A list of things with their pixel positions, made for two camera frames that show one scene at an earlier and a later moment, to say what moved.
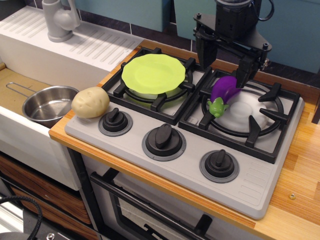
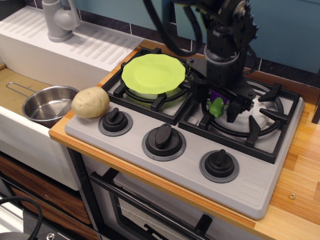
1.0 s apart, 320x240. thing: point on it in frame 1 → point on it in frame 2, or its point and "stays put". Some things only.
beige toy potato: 90,102 stays put
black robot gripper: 234,24 → 221,65
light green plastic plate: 154,74 stays put
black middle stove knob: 163,143 stays put
